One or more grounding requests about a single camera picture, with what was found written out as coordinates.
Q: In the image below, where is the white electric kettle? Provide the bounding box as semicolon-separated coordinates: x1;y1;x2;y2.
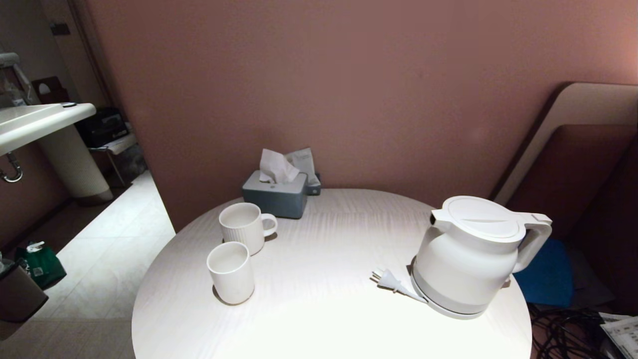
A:
412;195;553;316

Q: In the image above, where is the white paper packet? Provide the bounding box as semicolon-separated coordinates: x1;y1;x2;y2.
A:
285;148;319;186

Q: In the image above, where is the white tissue sheet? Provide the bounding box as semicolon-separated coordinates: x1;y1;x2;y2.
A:
259;148;300;184

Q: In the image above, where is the grey-blue tissue box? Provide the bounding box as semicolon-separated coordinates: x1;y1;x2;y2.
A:
242;170;309;219

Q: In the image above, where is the smooth white cup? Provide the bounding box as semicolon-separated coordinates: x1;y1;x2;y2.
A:
206;241;255;306

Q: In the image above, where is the round white kettle base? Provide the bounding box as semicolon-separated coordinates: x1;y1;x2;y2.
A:
410;257;488;320

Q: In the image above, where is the grey plastic bag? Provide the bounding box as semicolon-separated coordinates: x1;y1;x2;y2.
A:
117;146;148;181

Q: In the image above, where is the metal-legged stool shelf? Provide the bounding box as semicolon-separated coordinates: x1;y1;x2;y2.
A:
90;134;138;187

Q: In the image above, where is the black box device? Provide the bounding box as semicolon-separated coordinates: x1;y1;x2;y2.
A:
75;108;130;148

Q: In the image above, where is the beige rounded board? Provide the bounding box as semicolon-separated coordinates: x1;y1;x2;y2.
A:
493;83;638;206

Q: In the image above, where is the brown wooden holder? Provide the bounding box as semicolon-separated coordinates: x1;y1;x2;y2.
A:
31;76;69;104

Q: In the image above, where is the green bag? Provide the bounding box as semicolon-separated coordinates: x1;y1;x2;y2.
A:
15;241;67;290

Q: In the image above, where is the white sink basin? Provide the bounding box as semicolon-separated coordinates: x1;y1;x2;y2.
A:
0;103;97;156

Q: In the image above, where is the chrome drain pipe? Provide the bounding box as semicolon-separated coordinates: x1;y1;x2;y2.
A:
0;152;23;183

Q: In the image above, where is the brown waste bin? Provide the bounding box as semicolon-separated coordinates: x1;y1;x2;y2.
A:
0;259;49;324

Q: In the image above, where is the printed paper sheet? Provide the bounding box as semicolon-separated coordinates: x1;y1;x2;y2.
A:
601;314;638;359

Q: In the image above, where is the white ribbed mug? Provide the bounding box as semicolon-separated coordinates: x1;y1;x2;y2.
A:
219;202;278;256

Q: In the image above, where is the white power plug with cord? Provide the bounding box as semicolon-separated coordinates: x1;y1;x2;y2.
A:
371;268;428;303

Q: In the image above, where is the beige sink pedestal column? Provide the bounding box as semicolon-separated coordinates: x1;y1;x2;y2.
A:
36;125;113;202

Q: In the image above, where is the black floor cable bundle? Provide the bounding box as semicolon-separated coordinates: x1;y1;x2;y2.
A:
528;304;606;359

